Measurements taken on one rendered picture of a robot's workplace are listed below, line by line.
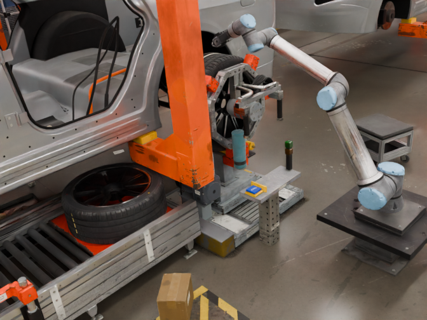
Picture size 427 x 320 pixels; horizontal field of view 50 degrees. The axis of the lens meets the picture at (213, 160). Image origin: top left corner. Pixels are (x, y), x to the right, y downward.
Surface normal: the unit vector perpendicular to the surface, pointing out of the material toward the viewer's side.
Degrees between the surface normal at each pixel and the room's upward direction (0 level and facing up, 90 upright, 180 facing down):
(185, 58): 90
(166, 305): 90
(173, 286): 0
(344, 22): 105
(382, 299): 0
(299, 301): 0
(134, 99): 90
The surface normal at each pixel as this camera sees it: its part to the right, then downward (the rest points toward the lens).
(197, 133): 0.71, 0.26
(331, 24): -0.31, 0.70
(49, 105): 0.54, -0.29
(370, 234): -0.08, -0.89
